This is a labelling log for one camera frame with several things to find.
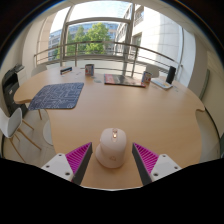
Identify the red and black magazine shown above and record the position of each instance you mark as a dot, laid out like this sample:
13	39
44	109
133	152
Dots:
121	80

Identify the black office printer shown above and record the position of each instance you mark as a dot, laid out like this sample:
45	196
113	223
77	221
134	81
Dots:
11	88

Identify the pale pink computer mouse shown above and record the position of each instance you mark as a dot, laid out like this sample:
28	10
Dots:
111	150

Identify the black case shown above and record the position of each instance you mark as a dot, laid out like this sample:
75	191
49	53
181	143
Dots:
66	70

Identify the dark blue patterned mouse pad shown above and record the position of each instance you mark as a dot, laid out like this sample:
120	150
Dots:
56	96

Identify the tall black speaker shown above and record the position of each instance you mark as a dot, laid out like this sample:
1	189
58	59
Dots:
170	74

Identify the white chair with wooden legs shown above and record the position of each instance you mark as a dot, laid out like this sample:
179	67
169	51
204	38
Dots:
10	125

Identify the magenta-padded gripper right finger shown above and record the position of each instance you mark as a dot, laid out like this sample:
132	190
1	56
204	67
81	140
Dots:
164	165

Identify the printed paper cup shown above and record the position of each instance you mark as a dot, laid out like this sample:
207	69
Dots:
146	77

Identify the printed mug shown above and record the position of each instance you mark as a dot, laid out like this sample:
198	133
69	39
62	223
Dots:
89	70

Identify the light blue booklet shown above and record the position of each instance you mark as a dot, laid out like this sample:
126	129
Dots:
161	83

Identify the grey metal railing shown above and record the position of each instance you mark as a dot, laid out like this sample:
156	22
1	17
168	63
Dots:
100	42

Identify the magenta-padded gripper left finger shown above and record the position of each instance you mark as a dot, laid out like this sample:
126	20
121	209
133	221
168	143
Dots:
60	165

